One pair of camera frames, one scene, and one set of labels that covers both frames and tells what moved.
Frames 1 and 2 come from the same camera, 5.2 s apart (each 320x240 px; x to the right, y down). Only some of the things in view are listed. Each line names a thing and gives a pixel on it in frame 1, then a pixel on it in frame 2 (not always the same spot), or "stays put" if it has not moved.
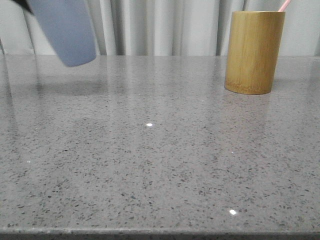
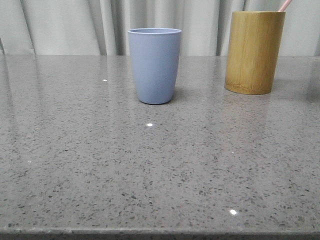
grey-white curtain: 163,27 stays put
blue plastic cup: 69,25 to 155,54
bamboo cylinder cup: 255,40 stays put
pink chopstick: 282,8 stays put
